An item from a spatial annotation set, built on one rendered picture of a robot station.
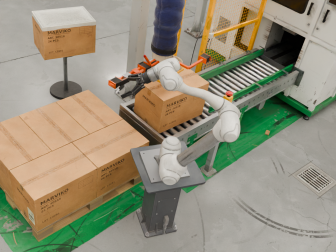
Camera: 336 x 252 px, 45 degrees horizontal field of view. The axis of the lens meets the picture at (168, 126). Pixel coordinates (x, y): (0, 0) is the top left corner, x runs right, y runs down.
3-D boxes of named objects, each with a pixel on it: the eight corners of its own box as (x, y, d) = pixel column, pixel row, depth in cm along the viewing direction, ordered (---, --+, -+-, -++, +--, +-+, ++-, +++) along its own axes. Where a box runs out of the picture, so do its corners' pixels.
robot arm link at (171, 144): (178, 151, 335) (183, 133, 320) (178, 168, 322) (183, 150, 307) (159, 149, 334) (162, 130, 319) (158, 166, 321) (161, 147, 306)
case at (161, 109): (177, 94, 448) (182, 63, 423) (202, 114, 427) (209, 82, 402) (133, 112, 414) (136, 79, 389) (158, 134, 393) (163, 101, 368)
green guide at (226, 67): (256, 51, 552) (258, 45, 546) (263, 54, 547) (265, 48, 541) (172, 87, 458) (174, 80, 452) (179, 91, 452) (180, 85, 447)
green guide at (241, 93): (289, 69, 525) (291, 63, 520) (296, 73, 520) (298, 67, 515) (207, 112, 431) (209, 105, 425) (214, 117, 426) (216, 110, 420)
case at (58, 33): (83, 36, 504) (83, 5, 479) (95, 52, 479) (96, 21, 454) (33, 43, 477) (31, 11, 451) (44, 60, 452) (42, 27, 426)
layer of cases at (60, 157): (87, 118, 460) (88, 89, 434) (145, 170, 410) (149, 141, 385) (-17, 162, 389) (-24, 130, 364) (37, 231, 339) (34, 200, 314)
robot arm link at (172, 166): (171, 169, 323) (170, 191, 307) (155, 160, 316) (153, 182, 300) (244, 117, 281) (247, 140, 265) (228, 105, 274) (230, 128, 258)
